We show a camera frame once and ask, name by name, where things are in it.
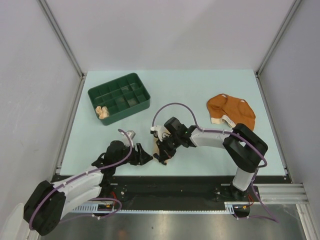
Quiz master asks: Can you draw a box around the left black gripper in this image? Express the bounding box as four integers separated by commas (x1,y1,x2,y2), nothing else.
113,142,153,167

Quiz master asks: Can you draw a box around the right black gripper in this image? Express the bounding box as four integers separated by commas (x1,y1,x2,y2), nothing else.
156,134,182,163

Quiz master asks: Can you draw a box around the beige navy-trimmed underwear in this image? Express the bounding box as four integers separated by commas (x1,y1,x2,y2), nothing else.
153,140,172,166

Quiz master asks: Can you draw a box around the peach boxer underwear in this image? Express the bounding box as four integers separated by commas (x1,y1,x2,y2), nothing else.
95,106,110,120

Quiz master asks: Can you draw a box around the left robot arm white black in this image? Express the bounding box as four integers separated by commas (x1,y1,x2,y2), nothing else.
23,140,153,236

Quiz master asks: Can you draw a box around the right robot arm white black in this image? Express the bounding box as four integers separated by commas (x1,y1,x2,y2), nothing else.
150,117,269,201

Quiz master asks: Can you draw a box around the orange brown underwear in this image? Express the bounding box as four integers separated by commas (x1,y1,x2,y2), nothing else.
206,93,256,131

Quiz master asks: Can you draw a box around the green compartment tray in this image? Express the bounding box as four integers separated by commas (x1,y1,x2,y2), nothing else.
87,72,151,126

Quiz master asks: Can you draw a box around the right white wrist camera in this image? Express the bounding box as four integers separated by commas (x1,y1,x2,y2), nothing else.
150,125,166,142

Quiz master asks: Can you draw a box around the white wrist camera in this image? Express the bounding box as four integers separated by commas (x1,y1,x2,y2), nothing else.
150,125,166,142
119,130,136,146

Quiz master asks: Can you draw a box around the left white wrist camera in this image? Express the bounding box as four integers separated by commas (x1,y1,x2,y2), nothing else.
119,130,136,146

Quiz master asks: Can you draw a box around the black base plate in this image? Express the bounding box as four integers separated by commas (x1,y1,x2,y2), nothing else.
106,176,259,211

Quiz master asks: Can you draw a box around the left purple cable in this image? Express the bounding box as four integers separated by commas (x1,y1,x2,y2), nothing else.
28,128,135,231

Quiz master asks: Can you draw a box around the purple cable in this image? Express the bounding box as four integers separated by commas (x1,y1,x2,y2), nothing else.
28,128,135,231
151,102,280,223

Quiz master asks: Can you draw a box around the white slotted cable duct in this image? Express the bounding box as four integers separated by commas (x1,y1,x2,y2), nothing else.
69,201,248,215

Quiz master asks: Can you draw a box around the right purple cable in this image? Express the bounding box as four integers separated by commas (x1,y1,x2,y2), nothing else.
151,102,280,223

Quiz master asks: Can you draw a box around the left aluminium frame post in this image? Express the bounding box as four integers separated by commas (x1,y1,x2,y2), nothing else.
36,0,85,79

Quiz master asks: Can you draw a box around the aluminium frame post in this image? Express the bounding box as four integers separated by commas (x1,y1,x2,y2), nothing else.
36,0,85,79
255,0,303,78

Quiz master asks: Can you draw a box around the right aluminium frame post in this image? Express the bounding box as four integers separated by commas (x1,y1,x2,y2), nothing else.
255,0,303,78

